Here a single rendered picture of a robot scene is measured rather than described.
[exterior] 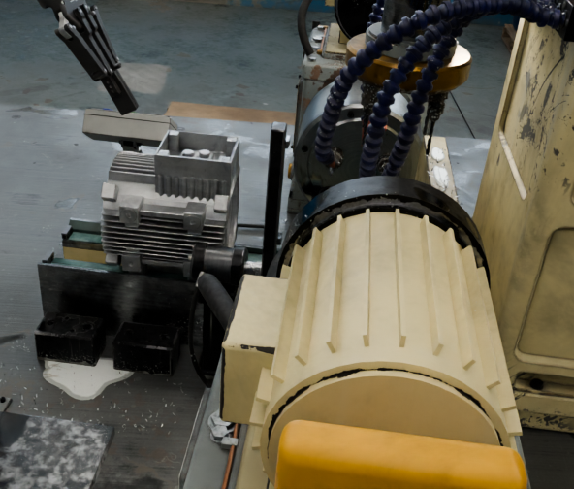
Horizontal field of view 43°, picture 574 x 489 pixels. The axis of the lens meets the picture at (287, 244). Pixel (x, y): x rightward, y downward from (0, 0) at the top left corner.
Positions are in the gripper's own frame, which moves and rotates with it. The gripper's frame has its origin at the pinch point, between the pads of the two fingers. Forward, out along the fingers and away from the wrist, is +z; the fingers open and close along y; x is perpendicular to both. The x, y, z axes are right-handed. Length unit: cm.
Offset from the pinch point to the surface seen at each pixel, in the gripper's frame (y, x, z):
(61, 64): 340, 195, 30
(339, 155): 12.2, -26.3, 28.8
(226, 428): -67, -26, 17
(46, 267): -15.1, 20.7, 18.4
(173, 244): -16.1, -2.7, 21.7
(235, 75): 358, 97, 86
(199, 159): -11.4, -11.6, 12.0
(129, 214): -16.6, 0.9, 14.4
